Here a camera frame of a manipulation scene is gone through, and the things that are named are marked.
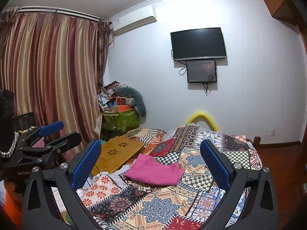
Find small black wall monitor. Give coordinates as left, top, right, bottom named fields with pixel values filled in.
left=186, top=60, right=217, bottom=83

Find pink pants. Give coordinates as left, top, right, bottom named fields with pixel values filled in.
left=125, top=154, right=185, bottom=186

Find green storage bag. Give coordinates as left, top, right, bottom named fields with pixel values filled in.
left=102, top=108, right=139, bottom=135

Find yellow curved headboard tube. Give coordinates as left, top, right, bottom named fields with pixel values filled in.
left=186, top=111, right=219, bottom=131

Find wooden lap desk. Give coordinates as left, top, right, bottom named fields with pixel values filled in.
left=91, top=136, right=145, bottom=176

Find orange sleeve forearm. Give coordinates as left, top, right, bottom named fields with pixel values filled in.
left=1, top=181, right=23, bottom=229

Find striped brown curtain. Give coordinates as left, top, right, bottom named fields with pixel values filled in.
left=1, top=6, right=111, bottom=155

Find wooden wardrobe with hearts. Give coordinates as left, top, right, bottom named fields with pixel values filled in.
left=263, top=0, right=306, bottom=50

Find grey plush toy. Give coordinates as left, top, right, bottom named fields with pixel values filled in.
left=115, top=87, right=146, bottom=117

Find patchwork patterned bedspread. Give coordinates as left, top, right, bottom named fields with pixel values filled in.
left=78, top=124, right=262, bottom=229

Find white air conditioner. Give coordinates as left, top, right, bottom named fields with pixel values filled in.
left=111, top=5, right=157, bottom=37

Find black wall television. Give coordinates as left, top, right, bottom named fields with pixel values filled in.
left=170, top=28, right=227, bottom=61

